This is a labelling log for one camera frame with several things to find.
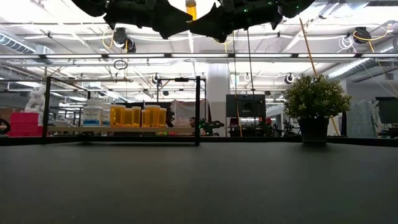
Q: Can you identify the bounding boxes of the white draped cloth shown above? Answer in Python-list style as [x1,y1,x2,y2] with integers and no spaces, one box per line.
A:
[169,99,208,128]

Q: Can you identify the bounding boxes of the translucent plastic wrap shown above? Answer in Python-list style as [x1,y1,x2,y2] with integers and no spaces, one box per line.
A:
[346,99,379,138]

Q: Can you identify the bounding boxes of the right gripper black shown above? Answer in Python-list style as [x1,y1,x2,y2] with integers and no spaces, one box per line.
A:
[188,0,282,44]

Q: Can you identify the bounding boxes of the silver ventilation duct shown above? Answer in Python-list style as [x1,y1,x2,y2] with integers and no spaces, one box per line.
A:
[0,32,55,65]
[323,39,398,78]

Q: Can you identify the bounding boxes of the artificial potted plant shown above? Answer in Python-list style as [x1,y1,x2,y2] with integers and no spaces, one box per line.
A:
[282,73,352,144]

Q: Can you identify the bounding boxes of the black metal shelf frame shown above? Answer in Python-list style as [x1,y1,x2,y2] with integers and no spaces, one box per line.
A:
[42,75,208,147]

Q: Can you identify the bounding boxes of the black robot with green lights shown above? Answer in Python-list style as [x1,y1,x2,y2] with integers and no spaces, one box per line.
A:
[198,118,225,137]

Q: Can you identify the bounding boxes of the white medicine bottle blue label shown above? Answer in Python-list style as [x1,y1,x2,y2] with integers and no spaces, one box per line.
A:
[82,98,104,127]
[101,103,113,127]

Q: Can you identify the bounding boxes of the white lumpy sculpture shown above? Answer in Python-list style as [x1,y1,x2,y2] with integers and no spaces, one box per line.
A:
[24,86,47,113]

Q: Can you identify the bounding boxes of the small amber pill bottle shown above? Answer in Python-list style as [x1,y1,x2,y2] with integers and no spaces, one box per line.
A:
[131,106,142,128]

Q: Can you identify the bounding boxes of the black hanging cable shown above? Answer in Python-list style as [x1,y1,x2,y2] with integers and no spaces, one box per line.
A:
[247,29,253,96]

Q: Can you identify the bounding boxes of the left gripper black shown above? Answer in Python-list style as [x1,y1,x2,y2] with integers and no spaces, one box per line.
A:
[103,0,193,40]

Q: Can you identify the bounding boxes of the pink plastic crate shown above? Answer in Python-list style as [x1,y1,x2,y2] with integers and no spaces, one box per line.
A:
[9,111,44,138]

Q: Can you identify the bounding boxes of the dark screen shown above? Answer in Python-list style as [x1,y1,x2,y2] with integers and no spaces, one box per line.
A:
[375,96,398,125]

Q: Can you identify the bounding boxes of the large amber pill bottle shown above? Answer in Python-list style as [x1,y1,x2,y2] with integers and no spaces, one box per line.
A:
[124,107,133,128]
[159,107,168,128]
[109,104,126,128]

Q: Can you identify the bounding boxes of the small amber bottle round pills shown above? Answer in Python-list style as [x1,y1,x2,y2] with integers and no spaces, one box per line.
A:
[185,0,198,21]

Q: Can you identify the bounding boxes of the black ring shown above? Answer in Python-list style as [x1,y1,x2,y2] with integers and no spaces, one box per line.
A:
[0,117,11,135]

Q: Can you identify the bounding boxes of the black monitor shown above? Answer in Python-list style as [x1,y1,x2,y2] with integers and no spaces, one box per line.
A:
[226,93,267,118]

